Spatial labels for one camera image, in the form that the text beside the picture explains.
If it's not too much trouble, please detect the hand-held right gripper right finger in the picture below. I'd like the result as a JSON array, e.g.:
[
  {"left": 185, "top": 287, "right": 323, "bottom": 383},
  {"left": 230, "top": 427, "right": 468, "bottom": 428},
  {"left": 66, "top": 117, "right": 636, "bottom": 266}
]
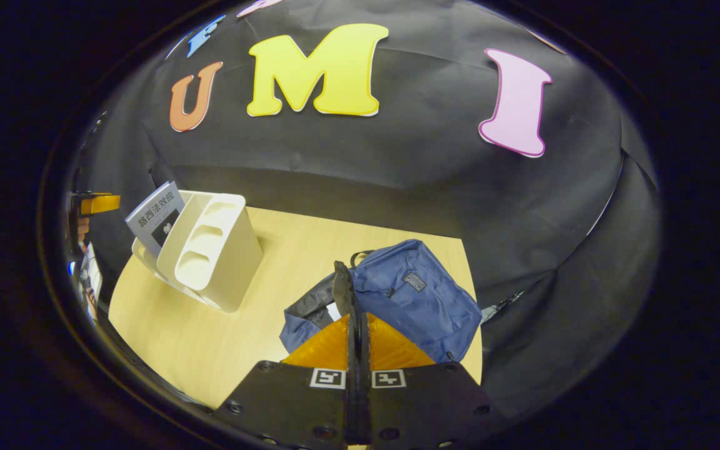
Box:
[{"left": 352, "top": 291, "right": 493, "bottom": 450}]

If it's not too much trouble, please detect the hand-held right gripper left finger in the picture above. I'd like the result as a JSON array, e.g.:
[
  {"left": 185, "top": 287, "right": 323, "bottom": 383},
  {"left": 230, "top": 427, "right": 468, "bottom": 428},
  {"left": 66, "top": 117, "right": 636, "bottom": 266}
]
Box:
[{"left": 213, "top": 261, "right": 361, "bottom": 450}]

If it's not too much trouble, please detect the blue schoolbag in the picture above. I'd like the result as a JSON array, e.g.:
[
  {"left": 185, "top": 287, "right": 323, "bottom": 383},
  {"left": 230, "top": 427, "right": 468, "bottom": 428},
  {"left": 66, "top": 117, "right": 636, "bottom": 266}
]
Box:
[{"left": 280, "top": 239, "right": 483, "bottom": 364}]

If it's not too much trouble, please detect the cream plastic bookshelf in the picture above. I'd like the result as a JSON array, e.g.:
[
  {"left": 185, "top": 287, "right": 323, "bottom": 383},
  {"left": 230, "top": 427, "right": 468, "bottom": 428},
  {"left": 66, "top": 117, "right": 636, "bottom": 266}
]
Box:
[{"left": 132, "top": 191, "right": 264, "bottom": 313}]

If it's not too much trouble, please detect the black backdrop cloth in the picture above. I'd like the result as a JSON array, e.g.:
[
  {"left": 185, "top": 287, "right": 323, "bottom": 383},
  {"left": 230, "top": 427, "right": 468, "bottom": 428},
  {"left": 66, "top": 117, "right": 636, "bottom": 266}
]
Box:
[{"left": 66, "top": 0, "right": 661, "bottom": 419}]

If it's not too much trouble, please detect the colourful printed banner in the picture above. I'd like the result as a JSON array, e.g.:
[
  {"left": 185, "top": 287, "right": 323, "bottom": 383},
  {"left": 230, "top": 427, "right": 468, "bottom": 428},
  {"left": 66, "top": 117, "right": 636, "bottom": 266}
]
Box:
[{"left": 76, "top": 244, "right": 104, "bottom": 319}]

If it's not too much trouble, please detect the grey cover book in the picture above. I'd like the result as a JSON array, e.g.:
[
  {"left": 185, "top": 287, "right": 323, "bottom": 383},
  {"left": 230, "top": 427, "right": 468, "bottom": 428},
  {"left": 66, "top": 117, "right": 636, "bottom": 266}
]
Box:
[{"left": 125, "top": 181, "right": 186, "bottom": 258}]

